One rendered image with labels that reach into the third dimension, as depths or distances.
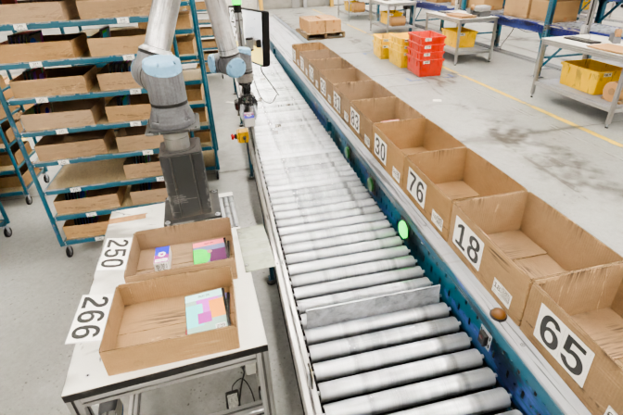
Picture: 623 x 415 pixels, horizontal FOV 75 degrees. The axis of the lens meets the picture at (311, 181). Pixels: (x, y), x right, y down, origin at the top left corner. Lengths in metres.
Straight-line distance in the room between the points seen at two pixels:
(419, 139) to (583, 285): 1.19
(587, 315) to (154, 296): 1.35
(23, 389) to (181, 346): 1.40
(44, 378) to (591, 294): 2.39
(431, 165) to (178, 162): 1.09
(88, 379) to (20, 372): 1.29
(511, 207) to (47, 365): 2.33
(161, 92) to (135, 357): 0.98
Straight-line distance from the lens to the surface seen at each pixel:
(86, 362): 1.50
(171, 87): 1.77
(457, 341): 1.41
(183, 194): 1.93
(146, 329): 1.49
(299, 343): 1.36
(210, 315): 1.43
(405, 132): 2.19
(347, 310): 1.40
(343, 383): 1.27
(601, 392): 1.15
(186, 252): 1.76
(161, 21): 1.94
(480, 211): 1.54
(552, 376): 1.22
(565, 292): 1.31
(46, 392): 2.56
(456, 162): 1.90
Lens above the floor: 1.78
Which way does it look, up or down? 28 degrees down
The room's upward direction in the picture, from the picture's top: 2 degrees counter-clockwise
